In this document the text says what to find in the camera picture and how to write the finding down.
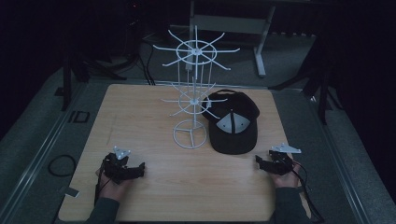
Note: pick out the black baseball cap grey panel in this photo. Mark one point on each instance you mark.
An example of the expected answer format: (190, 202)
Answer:
(233, 140)

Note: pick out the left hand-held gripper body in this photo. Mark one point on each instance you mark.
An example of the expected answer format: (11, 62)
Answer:
(116, 166)

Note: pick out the person's left hand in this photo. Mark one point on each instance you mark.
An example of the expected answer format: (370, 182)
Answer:
(113, 189)

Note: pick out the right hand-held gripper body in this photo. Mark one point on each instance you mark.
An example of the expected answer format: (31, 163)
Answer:
(281, 160)

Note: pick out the person's right hand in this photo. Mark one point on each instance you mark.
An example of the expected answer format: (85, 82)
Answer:
(288, 179)

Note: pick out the grey tape piece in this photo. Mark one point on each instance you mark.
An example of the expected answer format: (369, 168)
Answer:
(72, 192)

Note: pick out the black metal stand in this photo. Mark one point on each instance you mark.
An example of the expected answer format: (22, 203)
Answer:
(66, 84)
(322, 90)

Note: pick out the grey metal desk frame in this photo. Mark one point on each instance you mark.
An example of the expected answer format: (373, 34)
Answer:
(230, 24)

